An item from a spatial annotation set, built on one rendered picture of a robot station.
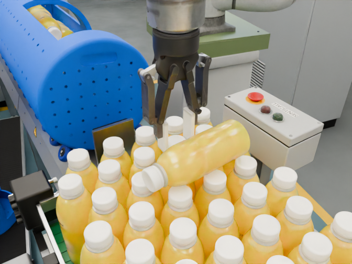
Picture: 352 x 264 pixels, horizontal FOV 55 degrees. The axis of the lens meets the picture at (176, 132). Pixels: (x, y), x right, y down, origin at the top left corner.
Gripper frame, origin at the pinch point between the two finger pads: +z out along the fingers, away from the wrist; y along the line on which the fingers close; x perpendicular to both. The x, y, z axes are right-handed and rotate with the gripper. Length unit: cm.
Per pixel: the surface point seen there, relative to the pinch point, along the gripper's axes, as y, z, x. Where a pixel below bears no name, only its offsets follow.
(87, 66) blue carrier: 8.0, -6.7, -23.0
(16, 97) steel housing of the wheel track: 19, 23, -78
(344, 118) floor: -211, 111, -76
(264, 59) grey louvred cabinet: -152, 62, -116
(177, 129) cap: -3.1, 2.9, -4.1
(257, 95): -23.1, 0.0, -2.1
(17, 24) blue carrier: 15, -9, -54
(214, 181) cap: 0.9, 2.0, 13.2
